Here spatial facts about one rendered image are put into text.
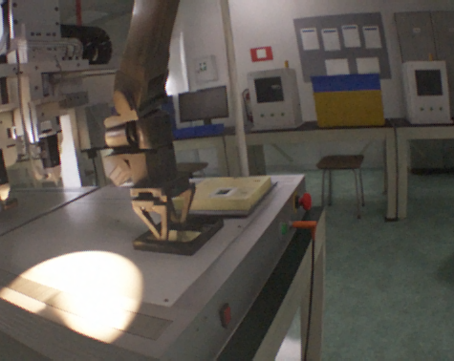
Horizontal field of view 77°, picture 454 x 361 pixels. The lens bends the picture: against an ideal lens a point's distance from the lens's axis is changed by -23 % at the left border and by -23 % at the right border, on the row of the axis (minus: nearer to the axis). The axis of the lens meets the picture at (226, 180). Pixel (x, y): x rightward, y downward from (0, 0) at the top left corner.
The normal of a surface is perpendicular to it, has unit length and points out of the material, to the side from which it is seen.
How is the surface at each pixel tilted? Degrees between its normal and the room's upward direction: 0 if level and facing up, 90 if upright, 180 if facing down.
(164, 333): 0
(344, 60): 90
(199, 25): 90
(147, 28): 108
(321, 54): 90
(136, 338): 0
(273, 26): 90
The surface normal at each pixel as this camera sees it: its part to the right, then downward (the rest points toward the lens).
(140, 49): -0.38, 0.44
